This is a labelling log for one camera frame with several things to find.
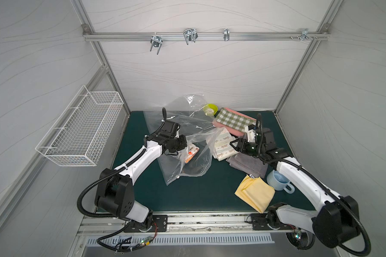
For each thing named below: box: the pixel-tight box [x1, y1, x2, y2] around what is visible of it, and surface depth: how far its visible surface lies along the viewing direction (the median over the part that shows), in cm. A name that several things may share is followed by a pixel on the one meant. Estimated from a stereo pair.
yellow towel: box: [234, 174, 276, 214], surface depth 84 cm
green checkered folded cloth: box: [216, 107, 257, 133], surface depth 117 cm
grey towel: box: [226, 152, 269, 179], surface depth 92 cm
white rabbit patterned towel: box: [212, 126, 240, 162], surface depth 97 cm
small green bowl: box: [202, 103, 219, 117], surface depth 118 cm
